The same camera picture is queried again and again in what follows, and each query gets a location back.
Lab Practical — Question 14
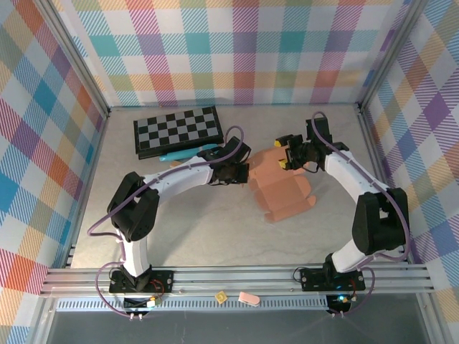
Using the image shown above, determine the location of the aluminium mounting rail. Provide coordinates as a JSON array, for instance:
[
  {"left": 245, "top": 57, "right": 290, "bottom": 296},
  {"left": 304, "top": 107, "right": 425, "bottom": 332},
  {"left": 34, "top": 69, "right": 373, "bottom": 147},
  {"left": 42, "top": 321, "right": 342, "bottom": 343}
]
[{"left": 39, "top": 263, "right": 437, "bottom": 298}]

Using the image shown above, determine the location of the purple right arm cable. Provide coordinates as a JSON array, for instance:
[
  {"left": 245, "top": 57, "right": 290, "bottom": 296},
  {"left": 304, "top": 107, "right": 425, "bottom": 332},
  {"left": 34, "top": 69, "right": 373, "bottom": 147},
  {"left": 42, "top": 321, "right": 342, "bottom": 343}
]
[{"left": 311, "top": 111, "right": 412, "bottom": 318}]

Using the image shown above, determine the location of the grey slotted cable duct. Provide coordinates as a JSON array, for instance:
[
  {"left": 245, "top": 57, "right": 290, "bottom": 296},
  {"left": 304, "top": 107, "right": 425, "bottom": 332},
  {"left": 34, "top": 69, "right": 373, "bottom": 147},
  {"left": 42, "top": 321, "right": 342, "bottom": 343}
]
[{"left": 56, "top": 295, "right": 329, "bottom": 312}]

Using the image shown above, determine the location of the black controller board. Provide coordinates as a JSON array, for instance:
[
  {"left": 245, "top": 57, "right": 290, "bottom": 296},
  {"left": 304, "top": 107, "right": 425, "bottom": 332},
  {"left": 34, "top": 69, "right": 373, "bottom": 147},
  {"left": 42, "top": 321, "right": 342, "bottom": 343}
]
[
  {"left": 328, "top": 293, "right": 359, "bottom": 310},
  {"left": 123, "top": 297, "right": 162, "bottom": 311}
]

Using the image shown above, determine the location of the teal marker pen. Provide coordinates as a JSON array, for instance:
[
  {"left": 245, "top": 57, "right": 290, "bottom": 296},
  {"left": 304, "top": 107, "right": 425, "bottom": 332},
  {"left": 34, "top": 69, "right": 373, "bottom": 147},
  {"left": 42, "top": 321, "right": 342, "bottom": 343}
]
[{"left": 158, "top": 143, "right": 219, "bottom": 162}]

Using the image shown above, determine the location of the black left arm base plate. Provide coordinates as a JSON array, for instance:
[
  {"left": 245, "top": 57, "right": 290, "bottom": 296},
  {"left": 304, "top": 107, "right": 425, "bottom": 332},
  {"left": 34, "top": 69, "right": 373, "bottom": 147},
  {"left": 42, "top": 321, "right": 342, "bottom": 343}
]
[{"left": 108, "top": 270, "right": 175, "bottom": 295}]

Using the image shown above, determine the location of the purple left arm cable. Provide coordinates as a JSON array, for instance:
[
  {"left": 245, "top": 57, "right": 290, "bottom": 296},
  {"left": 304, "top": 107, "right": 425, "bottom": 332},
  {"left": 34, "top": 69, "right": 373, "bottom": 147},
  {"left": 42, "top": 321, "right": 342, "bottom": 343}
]
[{"left": 87, "top": 125, "right": 249, "bottom": 318}]

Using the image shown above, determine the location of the black and grey chessboard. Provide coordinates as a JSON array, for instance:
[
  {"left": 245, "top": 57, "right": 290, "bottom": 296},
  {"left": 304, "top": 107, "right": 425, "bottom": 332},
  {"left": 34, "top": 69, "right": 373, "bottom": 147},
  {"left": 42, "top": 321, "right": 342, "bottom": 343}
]
[{"left": 133, "top": 105, "right": 225, "bottom": 161}]

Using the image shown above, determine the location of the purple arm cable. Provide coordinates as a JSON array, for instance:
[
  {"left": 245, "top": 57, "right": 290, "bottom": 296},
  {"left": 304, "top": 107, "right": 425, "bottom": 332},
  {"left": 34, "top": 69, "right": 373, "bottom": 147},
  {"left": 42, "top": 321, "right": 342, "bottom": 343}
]
[
  {"left": 87, "top": 125, "right": 249, "bottom": 318},
  {"left": 311, "top": 111, "right": 412, "bottom": 318}
]

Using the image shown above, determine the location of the aluminium side rail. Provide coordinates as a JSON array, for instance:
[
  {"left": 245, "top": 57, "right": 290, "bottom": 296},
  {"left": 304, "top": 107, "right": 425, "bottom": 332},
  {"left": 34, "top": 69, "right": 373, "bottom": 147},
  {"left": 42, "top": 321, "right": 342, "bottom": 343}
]
[
  {"left": 64, "top": 110, "right": 112, "bottom": 268},
  {"left": 356, "top": 105, "right": 412, "bottom": 264}
]

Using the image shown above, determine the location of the aluminium frame post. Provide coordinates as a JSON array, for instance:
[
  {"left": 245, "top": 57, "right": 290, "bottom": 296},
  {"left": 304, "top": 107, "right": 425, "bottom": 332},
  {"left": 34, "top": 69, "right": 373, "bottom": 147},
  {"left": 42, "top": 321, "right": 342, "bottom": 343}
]
[
  {"left": 35, "top": 0, "right": 110, "bottom": 119},
  {"left": 358, "top": 0, "right": 430, "bottom": 112}
]

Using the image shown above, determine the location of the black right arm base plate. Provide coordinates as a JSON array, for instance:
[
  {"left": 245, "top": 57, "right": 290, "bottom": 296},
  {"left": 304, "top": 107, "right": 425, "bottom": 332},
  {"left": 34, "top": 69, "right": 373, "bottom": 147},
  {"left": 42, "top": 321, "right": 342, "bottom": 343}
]
[{"left": 299, "top": 267, "right": 366, "bottom": 292}]

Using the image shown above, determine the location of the orange cloth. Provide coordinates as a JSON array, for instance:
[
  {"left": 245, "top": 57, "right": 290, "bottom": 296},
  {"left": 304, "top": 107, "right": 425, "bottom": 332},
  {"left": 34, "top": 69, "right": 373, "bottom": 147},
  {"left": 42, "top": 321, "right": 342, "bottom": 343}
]
[{"left": 247, "top": 146, "right": 317, "bottom": 224}]

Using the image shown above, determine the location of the pink eraser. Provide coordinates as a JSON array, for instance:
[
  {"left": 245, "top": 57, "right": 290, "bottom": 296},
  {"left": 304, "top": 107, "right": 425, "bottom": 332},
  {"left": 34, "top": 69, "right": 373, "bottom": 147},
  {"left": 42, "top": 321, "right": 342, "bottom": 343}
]
[{"left": 238, "top": 292, "right": 261, "bottom": 308}]

